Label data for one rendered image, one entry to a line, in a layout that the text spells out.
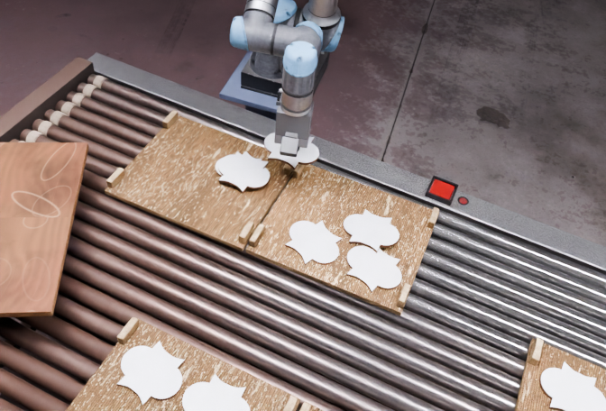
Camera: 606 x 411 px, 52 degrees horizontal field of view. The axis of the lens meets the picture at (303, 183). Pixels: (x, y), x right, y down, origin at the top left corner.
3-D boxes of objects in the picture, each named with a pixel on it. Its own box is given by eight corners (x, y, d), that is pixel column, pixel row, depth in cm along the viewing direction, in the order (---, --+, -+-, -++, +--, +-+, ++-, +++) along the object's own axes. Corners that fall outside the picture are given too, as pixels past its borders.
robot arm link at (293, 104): (311, 100, 145) (276, 95, 145) (309, 115, 148) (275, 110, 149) (315, 81, 150) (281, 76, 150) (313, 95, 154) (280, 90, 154)
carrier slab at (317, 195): (301, 164, 179) (301, 160, 178) (437, 215, 171) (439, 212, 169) (245, 252, 157) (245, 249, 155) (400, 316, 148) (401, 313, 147)
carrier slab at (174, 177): (175, 117, 188) (175, 114, 187) (298, 164, 179) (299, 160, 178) (105, 194, 166) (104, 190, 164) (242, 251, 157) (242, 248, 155)
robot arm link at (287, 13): (260, 26, 204) (262, -11, 194) (299, 33, 204) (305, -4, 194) (252, 47, 196) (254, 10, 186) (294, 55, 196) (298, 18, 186)
